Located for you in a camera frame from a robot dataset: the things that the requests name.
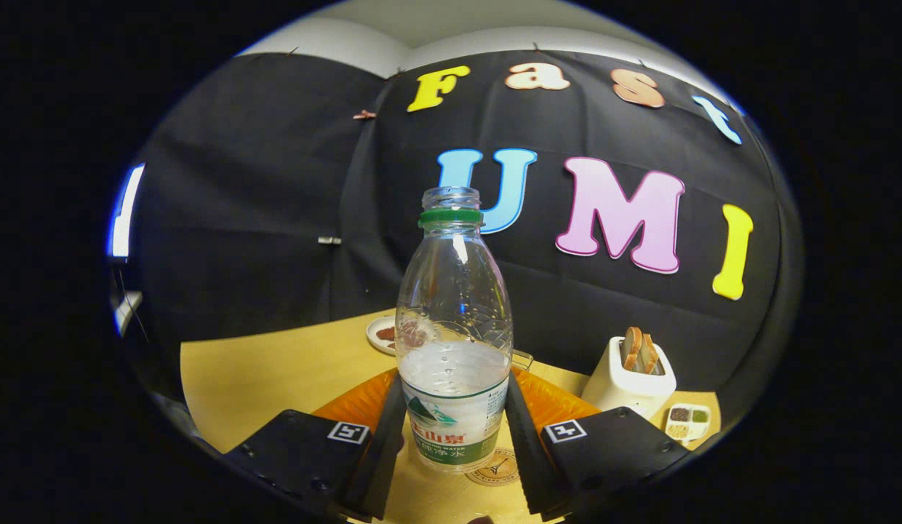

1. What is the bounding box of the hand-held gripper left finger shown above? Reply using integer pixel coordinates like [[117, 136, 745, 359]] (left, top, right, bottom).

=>
[[224, 367, 408, 522]]

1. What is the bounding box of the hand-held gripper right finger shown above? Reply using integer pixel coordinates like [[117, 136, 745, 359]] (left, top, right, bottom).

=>
[[503, 367, 692, 522]]

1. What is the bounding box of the round wooden coaster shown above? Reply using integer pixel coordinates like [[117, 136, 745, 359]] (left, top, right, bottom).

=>
[[466, 445, 521, 487]]

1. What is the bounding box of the clear plastic juice bottle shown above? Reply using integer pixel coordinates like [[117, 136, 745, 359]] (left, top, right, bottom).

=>
[[395, 186, 513, 474]]

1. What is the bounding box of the white toaster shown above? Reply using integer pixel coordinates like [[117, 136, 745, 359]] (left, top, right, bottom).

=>
[[581, 336, 677, 421]]

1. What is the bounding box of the small white plate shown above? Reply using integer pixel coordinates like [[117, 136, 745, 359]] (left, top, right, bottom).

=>
[[366, 315, 404, 357]]

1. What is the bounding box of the wooden table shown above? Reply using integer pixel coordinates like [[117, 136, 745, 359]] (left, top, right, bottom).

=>
[[180, 309, 722, 524]]

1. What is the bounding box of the white divided condiment dish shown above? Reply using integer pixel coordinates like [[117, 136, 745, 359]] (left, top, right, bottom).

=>
[[666, 403, 712, 443]]

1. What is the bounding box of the black backdrop cloth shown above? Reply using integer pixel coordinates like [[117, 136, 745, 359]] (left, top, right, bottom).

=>
[[124, 49, 794, 408]]

